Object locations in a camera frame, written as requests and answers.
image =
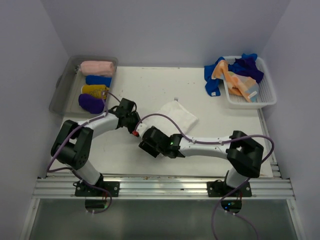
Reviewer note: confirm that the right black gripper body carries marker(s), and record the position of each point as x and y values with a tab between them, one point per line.
161	150

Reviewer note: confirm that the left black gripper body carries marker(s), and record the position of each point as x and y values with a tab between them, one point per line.
132	121

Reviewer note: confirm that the white towel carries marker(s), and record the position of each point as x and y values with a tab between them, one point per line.
184	119

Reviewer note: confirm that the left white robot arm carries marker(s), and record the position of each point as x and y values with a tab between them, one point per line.
73	143

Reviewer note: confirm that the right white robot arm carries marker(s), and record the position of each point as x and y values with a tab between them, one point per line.
242	151

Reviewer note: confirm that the purple rolled towel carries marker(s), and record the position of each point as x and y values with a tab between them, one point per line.
91	104

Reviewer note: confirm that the yellow rolled towel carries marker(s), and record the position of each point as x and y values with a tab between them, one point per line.
95	90

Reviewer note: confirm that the blue rolled towel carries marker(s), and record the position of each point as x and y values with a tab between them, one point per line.
98	80

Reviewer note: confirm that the pink rolled towel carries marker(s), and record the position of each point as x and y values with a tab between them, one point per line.
98	68

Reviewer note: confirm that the grey plastic bin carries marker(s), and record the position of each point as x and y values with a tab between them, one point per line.
68	87

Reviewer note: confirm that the blue cloth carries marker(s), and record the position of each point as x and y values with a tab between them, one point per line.
213	74

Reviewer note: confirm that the orange patterned cloth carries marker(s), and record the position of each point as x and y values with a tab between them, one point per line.
242	86

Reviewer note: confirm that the white plastic basket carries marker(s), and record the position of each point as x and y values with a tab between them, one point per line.
266	94

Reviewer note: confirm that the dark purple cloth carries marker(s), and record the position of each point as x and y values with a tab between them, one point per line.
246	66

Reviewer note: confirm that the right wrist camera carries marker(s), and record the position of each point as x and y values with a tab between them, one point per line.
140	130

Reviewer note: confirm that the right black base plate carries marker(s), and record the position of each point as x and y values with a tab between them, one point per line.
220	188

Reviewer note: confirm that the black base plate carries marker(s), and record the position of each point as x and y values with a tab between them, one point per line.
106	188
220	188

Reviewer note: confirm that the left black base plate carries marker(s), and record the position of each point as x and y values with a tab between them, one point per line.
106	188

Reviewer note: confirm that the aluminium rail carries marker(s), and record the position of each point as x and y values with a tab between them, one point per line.
61	186

